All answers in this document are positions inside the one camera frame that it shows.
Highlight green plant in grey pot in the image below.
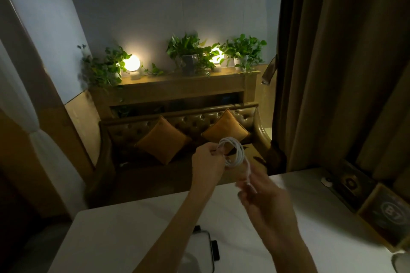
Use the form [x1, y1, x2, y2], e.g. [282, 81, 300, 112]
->
[165, 33, 219, 77]

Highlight person's left hand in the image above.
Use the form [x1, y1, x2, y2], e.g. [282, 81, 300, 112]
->
[191, 142, 228, 187]

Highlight green plant in white pot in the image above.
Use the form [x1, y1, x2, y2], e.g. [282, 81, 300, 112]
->
[219, 33, 267, 74]

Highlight white rounded object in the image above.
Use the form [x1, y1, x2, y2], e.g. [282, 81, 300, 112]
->
[391, 250, 410, 273]

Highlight wooden console shelf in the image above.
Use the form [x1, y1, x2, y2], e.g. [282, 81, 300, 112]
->
[88, 70, 261, 120]

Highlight person's right forearm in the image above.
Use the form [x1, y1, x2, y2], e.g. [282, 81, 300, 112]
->
[266, 234, 318, 273]

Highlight small black clip device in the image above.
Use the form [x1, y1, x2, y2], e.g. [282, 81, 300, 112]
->
[210, 240, 221, 262]

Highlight person's left forearm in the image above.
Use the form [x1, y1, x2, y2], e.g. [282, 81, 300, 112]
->
[133, 183, 222, 273]

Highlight brown curtain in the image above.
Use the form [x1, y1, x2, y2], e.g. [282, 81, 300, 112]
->
[272, 0, 410, 193]

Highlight glowing globe table lamp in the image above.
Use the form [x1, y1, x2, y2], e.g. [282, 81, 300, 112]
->
[210, 46, 225, 73]
[123, 55, 142, 80]

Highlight person's right hand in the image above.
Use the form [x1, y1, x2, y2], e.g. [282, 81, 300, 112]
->
[235, 172, 302, 245]

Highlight brown tufted leather sofa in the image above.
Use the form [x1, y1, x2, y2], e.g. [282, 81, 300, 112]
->
[85, 103, 273, 207]

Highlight wooden framed table sign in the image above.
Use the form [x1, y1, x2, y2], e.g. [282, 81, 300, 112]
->
[356, 183, 410, 251]

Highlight white cable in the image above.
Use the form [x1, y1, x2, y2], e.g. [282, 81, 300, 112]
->
[217, 137, 254, 188]

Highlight trailing green potted plant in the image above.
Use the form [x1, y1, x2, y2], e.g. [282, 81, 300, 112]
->
[77, 44, 164, 88]

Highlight orange square cushion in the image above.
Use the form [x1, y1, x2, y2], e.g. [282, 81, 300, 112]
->
[135, 116, 190, 165]
[201, 109, 250, 146]

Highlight brown curtain tieback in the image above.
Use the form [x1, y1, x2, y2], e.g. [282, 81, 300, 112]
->
[261, 55, 278, 86]

